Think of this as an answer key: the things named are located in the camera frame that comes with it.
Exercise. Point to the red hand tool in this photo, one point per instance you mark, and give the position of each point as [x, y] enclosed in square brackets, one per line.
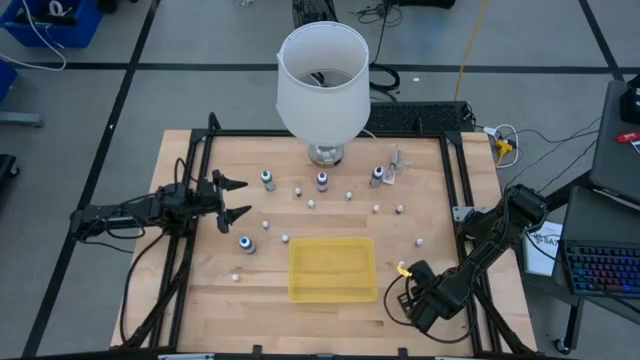
[627, 137]

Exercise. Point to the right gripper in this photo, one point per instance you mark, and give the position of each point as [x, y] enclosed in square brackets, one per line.
[430, 307]

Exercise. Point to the large blue food colouring bottle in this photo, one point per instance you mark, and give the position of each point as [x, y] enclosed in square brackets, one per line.
[247, 244]

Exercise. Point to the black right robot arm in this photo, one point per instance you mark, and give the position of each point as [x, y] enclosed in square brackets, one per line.
[480, 260]

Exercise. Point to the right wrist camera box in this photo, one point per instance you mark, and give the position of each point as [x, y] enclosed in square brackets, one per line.
[422, 274]

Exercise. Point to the yellow translucent plastic bin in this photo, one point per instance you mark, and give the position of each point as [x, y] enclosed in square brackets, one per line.
[330, 270]

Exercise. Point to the backlit black keyboard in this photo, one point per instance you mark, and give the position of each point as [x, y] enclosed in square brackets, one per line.
[600, 267]

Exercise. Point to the grey metal bar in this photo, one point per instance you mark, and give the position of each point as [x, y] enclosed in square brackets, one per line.
[20, 119]

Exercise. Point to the dark grey side table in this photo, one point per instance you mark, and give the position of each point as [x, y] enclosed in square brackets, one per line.
[615, 150]

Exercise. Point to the yellow power plug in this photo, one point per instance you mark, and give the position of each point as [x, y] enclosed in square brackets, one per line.
[504, 147]

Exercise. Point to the large purple food colouring bottle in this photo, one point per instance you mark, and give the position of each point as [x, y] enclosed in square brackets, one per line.
[322, 181]

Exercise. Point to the black caster base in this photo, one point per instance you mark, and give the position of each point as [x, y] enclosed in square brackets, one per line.
[7, 167]

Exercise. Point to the black desktop device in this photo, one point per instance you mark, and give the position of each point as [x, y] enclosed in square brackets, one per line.
[631, 100]

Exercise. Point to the blue plastic storage bin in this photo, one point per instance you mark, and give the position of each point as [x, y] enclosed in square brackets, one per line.
[75, 35]
[6, 80]

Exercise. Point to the black metal table frame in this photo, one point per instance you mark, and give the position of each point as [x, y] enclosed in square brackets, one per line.
[240, 134]

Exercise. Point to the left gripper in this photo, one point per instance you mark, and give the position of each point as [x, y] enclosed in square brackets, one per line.
[207, 197]

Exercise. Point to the large black food colouring bottle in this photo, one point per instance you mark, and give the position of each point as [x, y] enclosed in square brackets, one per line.
[377, 176]

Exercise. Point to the white paper sheet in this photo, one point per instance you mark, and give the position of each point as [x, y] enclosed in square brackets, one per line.
[542, 255]

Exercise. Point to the white shade table lamp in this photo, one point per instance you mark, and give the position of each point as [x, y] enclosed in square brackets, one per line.
[320, 115]

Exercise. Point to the black mesh panel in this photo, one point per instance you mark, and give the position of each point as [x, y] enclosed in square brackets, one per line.
[420, 117]

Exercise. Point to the black rolling cart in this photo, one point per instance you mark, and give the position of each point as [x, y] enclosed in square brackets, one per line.
[600, 210]

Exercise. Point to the crumpled clear plastic wrapper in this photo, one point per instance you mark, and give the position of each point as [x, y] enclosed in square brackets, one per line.
[394, 167]

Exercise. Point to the large green food colouring bottle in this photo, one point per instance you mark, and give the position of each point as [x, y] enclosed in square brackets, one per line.
[266, 180]

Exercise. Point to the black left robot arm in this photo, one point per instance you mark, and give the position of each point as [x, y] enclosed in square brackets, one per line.
[125, 212]

